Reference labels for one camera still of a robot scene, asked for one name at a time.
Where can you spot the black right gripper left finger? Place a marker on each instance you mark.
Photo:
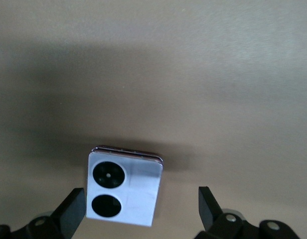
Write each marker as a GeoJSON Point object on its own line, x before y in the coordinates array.
{"type": "Point", "coordinates": [56, 224]}

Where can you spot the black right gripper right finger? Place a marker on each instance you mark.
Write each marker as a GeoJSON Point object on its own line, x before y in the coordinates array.
{"type": "Point", "coordinates": [218, 224]}

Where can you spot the lilac flip phone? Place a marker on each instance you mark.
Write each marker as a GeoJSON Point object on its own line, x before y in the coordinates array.
{"type": "Point", "coordinates": [141, 191]}

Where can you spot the brown table mat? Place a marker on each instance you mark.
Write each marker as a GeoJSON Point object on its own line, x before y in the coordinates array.
{"type": "Point", "coordinates": [168, 74]}

